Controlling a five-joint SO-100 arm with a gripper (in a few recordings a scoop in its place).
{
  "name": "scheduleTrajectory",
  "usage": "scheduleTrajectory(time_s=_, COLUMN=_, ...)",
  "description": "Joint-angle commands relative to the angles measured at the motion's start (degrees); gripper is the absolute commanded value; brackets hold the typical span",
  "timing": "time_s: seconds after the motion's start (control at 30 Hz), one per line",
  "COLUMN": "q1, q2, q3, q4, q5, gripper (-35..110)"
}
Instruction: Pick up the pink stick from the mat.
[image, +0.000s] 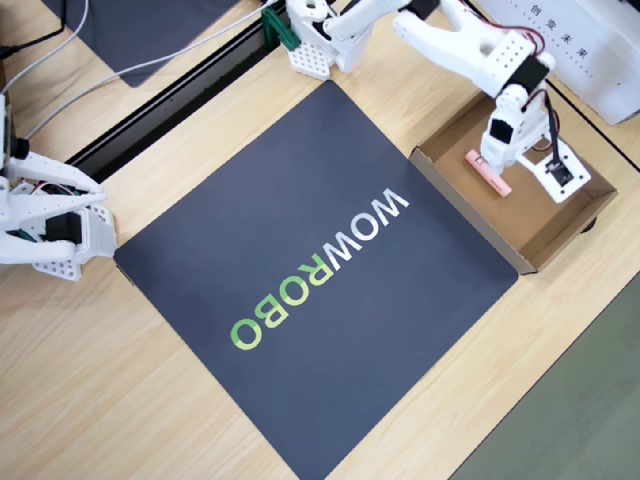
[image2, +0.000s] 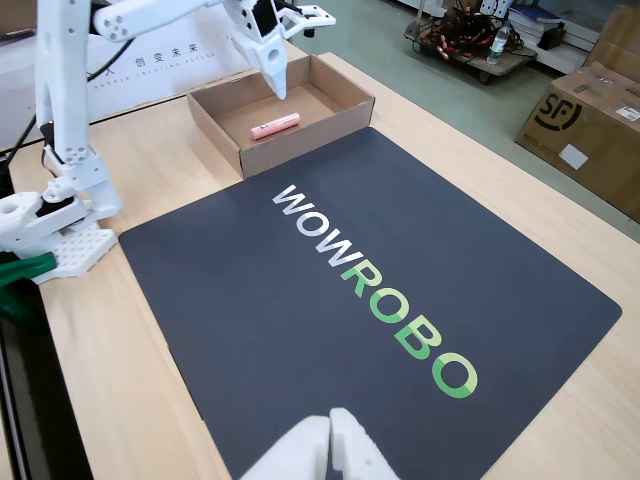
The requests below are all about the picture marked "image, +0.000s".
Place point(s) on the pink marker pen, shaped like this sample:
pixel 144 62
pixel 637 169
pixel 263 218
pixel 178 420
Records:
pixel 497 182

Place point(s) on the white idle robot arm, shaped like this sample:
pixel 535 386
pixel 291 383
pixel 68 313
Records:
pixel 95 230

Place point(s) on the plain dark mat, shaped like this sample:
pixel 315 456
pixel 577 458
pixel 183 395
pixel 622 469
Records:
pixel 140 30

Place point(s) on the dark mat with WOWROBO print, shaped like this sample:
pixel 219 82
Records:
pixel 300 400

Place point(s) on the open cardboard box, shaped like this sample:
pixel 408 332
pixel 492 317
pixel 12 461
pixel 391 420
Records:
pixel 545 235

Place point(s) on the long white printed box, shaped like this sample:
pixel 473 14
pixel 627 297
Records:
pixel 600 60

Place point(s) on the green clamp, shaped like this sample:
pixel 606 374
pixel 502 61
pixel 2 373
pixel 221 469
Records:
pixel 280 30

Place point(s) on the camera board with black lens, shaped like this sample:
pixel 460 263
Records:
pixel 21 147

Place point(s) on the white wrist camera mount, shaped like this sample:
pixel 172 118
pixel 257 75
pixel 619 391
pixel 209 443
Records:
pixel 580 177

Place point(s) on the black metal rail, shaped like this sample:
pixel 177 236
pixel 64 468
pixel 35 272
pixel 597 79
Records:
pixel 165 112

